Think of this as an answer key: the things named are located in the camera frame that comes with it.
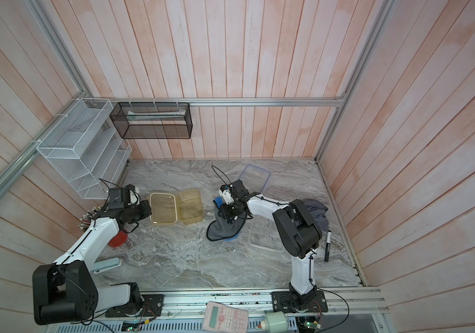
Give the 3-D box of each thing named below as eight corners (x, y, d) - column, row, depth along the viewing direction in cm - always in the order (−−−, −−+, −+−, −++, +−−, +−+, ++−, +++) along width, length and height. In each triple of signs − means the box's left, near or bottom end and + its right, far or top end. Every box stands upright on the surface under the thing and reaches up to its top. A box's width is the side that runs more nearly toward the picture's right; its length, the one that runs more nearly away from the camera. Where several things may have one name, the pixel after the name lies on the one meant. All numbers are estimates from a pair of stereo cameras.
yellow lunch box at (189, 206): (179, 225, 96) (177, 221, 93) (179, 195, 107) (177, 191, 104) (204, 221, 97) (203, 217, 94) (201, 192, 108) (200, 188, 105)
